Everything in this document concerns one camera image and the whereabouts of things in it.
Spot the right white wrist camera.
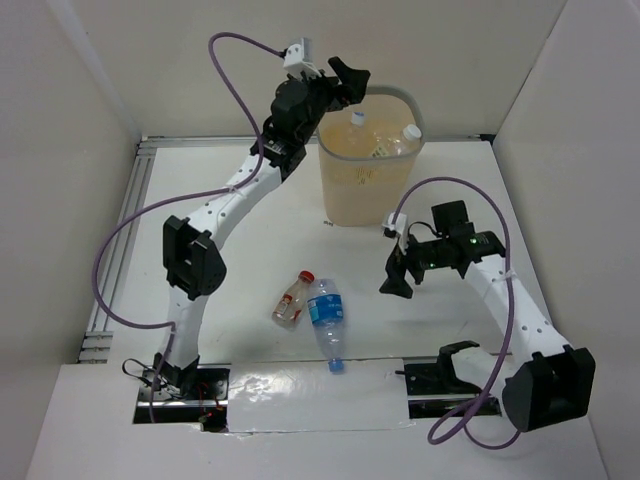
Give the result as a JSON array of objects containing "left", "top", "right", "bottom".
[{"left": 382, "top": 211, "right": 408, "bottom": 254}]

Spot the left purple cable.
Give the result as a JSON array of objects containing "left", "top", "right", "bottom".
[{"left": 93, "top": 32, "right": 286, "bottom": 425}]

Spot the red cap bottle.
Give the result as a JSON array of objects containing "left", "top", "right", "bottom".
[{"left": 271, "top": 270, "right": 315, "bottom": 330}]

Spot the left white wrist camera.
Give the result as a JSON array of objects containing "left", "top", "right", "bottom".
[{"left": 283, "top": 37, "right": 320, "bottom": 79}]

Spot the blue label water bottle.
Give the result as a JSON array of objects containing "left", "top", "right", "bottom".
[{"left": 307, "top": 278, "right": 345, "bottom": 374}]

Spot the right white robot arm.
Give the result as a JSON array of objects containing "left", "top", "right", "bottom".
[{"left": 380, "top": 201, "right": 596, "bottom": 432}]

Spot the clear bottle white cap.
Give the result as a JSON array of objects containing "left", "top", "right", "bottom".
[{"left": 325, "top": 112, "right": 367, "bottom": 158}]

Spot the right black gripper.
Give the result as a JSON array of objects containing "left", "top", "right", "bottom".
[{"left": 379, "top": 226, "right": 449, "bottom": 299}]

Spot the purple cable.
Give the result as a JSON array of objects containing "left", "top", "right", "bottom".
[
  {"left": 93, "top": 32, "right": 286, "bottom": 425},
  {"left": 392, "top": 176, "right": 524, "bottom": 449}
]

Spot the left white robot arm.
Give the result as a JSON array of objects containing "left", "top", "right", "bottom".
[{"left": 153, "top": 57, "right": 371, "bottom": 399}]

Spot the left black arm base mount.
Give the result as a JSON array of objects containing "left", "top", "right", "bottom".
[{"left": 121, "top": 358, "right": 230, "bottom": 433}]

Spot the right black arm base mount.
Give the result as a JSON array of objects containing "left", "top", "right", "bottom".
[{"left": 395, "top": 340, "right": 481, "bottom": 420}]

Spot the aluminium frame rail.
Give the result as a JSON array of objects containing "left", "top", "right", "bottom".
[{"left": 90, "top": 139, "right": 499, "bottom": 363}]

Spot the beige plastic waste bin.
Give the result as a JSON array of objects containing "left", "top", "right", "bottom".
[{"left": 317, "top": 85, "right": 426, "bottom": 226}]

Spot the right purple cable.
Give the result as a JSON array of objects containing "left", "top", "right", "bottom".
[{"left": 392, "top": 176, "right": 524, "bottom": 449}]

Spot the beige label clear bottle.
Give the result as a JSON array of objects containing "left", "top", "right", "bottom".
[{"left": 357, "top": 123, "right": 423, "bottom": 186}]

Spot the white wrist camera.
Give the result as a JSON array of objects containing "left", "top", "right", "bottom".
[
  {"left": 382, "top": 211, "right": 408, "bottom": 254},
  {"left": 283, "top": 37, "right": 320, "bottom": 79}
]

